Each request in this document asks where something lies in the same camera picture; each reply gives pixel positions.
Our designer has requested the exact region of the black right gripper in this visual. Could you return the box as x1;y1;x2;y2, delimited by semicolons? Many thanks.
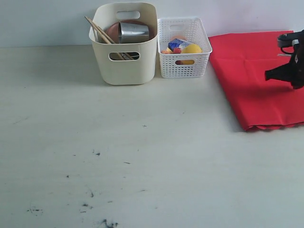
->
265;30;304;90

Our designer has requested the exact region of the red tablecloth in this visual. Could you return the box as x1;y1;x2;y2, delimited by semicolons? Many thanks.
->
209;30;304;131

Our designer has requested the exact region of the yellow lemon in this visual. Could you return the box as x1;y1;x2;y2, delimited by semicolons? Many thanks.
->
181;44;203;65

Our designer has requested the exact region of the red toy sausage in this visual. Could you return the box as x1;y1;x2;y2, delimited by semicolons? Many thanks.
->
173;47;183;65

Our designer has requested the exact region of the brown egg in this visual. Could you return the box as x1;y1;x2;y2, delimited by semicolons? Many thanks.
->
171;35;187;41

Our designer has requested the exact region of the blue white milk carton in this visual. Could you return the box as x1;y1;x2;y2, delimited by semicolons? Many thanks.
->
168;38;192;51

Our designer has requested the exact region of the stainless steel cup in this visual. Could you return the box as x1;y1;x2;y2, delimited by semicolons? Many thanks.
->
118;22;150;44

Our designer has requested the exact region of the brown wooden plate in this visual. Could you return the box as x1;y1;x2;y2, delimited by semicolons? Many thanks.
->
106;19;155;43

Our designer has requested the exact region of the wooden chopstick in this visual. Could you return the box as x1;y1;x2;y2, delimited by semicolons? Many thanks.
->
85;16;115;44
85;16;133;60

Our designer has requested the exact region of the metal table knife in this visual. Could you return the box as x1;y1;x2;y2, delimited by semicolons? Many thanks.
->
117;53;130;60

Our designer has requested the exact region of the white perforated basket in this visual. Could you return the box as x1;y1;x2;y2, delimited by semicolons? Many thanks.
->
157;17;212;79

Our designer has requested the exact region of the cream plastic bin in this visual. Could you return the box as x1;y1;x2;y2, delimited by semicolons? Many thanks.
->
89;2;158;85

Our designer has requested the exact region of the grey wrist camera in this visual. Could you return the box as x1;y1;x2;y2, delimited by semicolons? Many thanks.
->
277;32;301;48

